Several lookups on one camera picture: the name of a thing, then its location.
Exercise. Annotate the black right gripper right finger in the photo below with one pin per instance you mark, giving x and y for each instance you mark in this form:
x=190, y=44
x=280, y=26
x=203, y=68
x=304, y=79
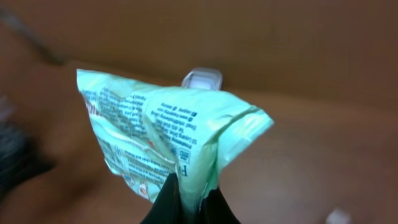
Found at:
x=215, y=210

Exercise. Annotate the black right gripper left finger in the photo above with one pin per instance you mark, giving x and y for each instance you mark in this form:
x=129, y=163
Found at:
x=167, y=207

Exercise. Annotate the mint wet wipes pack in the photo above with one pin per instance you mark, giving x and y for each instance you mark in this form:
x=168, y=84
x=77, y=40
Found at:
x=147, y=132

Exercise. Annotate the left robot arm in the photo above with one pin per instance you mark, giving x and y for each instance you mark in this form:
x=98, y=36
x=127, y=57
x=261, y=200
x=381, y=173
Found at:
x=21, y=159

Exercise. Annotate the white barcode scanner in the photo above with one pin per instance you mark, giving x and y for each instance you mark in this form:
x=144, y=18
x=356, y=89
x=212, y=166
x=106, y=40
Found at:
x=203, y=78

